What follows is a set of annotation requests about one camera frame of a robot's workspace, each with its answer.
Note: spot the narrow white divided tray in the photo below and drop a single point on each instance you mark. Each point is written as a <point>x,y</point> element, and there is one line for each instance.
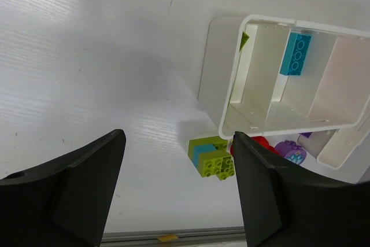
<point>333,147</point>

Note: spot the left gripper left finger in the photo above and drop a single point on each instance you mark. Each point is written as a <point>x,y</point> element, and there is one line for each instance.
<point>65,201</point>

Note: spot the purple lego brick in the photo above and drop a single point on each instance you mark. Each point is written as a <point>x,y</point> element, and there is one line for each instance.
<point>305,134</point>

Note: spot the aluminium rail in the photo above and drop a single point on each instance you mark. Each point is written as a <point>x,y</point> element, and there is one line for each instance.
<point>198,236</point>

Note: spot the green and teal lego stack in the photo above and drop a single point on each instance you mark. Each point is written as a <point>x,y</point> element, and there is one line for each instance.
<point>210,157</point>

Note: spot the teal long lego brick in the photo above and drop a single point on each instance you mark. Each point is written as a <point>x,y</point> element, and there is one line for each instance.
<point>295,54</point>

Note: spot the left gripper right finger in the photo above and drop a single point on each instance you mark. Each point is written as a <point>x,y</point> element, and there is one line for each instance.
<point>284,204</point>

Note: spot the red lego cluster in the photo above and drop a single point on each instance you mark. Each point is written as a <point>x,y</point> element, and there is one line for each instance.
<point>261,141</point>

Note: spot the purple flower lego piece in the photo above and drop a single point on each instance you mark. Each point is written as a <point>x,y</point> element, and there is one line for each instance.
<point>291,151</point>

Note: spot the wide white divided tray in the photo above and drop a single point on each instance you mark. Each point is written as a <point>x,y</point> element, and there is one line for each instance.
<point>244,90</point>

